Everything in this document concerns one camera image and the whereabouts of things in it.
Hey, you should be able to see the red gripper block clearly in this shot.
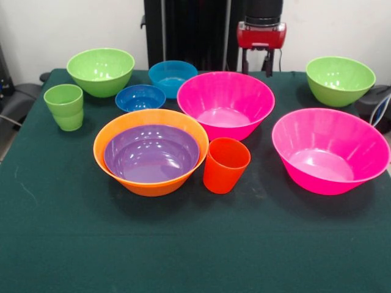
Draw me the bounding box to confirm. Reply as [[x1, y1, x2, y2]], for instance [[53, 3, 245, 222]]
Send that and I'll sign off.
[[236, 21, 288, 78]]

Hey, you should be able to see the pink plastic bowl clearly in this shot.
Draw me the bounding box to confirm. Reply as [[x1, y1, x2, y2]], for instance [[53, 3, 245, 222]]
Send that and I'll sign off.
[[271, 107, 391, 196], [177, 71, 276, 142]]

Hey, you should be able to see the green plastic bowl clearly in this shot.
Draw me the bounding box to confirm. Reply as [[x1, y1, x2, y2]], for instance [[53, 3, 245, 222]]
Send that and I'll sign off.
[[66, 48, 136, 98], [305, 56, 376, 108]]

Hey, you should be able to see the purple plastic bowl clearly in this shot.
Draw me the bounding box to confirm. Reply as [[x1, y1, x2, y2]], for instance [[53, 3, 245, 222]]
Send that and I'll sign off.
[[103, 124, 200, 184]]

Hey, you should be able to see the orange plastic bowl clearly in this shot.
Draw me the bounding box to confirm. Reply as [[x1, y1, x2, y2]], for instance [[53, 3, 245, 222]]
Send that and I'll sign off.
[[93, 109, 210, 197]]

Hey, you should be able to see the light blue plastic bowl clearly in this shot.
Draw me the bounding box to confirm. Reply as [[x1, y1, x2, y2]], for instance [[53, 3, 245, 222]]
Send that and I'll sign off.
[[148, 60, 199, 99]]

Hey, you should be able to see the red plastic cup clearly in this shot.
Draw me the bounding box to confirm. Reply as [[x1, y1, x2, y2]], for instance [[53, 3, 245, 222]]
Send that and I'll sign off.
[[203, 137, 252, 195]]

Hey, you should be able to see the black office chair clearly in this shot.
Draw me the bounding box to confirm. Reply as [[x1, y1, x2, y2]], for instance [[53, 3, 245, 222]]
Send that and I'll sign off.
[[0, 72, 49, 125], [354, 84, 391, 134]]

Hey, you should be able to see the dark blue plastic bowl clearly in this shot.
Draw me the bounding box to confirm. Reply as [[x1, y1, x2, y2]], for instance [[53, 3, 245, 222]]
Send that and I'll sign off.
[[115, 84, 167, 113]]

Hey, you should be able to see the dark green tablecloth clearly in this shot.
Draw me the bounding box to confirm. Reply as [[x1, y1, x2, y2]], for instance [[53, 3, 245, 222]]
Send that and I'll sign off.
[[0, 68, 391, 293]]

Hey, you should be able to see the green plastic cup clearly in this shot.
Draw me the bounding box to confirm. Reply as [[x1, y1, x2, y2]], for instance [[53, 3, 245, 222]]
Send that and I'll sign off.
[[43, 84, 84, 132]]

